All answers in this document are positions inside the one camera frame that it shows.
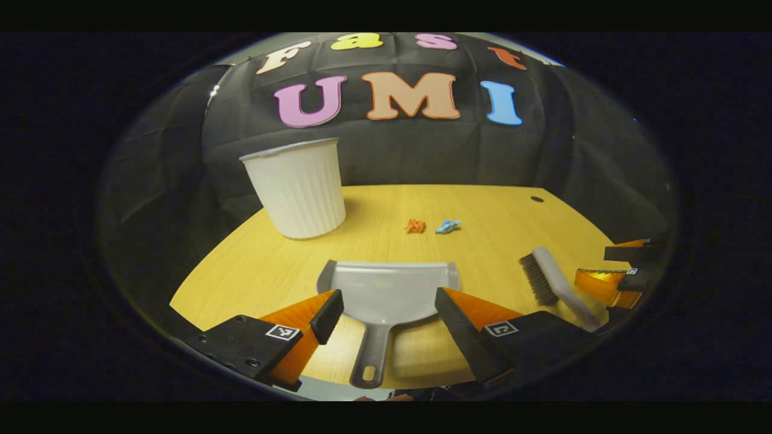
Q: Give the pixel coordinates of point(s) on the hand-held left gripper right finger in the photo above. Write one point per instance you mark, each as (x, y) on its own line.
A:
(467, 337)

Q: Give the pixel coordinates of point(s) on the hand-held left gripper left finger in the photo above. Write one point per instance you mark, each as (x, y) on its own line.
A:
(327, 316)

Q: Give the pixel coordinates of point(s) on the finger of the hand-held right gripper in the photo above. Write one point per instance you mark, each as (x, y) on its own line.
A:
(633, 253)
(633, 281)

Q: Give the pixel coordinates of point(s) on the grey plastic dustpan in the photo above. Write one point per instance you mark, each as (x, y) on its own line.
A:
(386, 292)

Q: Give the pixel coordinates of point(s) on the small grey broom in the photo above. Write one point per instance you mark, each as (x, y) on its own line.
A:
(558, 280)

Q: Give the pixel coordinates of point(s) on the blue paper trash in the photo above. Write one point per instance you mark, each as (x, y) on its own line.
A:
(447, 226)

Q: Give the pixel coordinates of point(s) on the orange paper trash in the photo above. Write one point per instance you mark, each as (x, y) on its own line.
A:
(415, 226)

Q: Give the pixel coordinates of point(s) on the white ribbed garbage bin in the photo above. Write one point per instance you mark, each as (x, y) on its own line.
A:
(298, 190)

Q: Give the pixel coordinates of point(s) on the wooden desktop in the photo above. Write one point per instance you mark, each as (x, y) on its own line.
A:
(482, 253)

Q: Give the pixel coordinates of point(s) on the black backdrop cloth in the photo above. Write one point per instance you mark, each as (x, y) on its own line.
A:
(422, 150)

